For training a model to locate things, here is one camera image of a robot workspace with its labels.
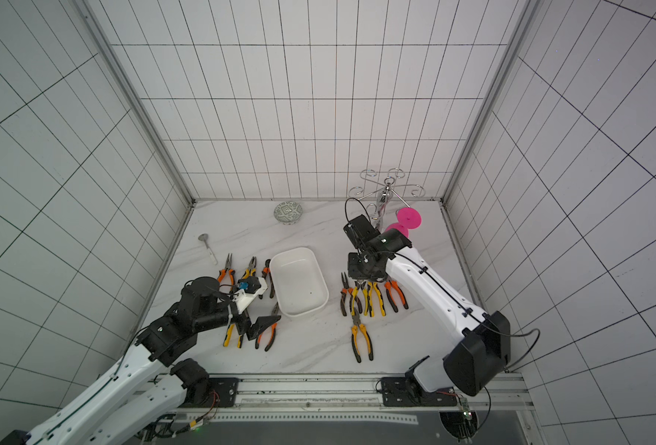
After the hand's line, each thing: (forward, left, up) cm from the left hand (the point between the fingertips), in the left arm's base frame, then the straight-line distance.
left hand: (267, 306), depth 73 cm
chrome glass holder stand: (+32, -33, +13) cm, 48 cm away
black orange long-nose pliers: (+12, -22, -16) cm, 29 cm away
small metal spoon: (+34, +34, -16) cm, 51 cm away
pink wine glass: (+23, -40, +10) cm, 47 cm away
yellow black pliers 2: (-2, +14, -16) cm, 21 cm away
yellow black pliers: (+20, +12, -15) cm, 28 cm away
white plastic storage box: (+16, -6, -15) cm, 23 cm away
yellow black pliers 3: (0, -26, -15) cm, 30 cm away
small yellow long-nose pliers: (+8, -25, -10) cm, 28 cm away
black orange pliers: (+19, +6, -15) cm, 25 cm away
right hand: (+10, -23, +1) cm, 25 cm away
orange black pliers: (+14, -37, -15) cm, 42 cm away
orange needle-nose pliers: (+18, +21, -14) cm, 31 cm away
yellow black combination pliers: (+8, -31, -15) cm, 35 cm away
